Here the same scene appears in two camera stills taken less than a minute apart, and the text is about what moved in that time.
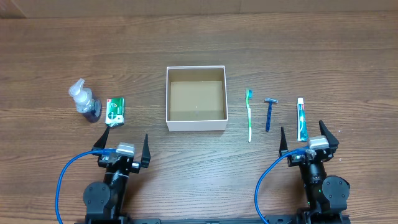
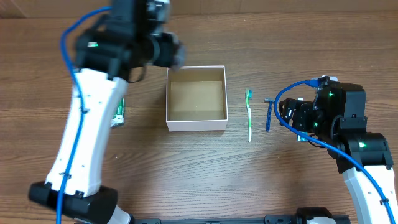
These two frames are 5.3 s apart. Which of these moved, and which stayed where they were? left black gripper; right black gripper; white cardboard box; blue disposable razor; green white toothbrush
Moved: right black gripper; left black gripper
Stayed: blue disposable razor; white cardboard box; green white toothbrush
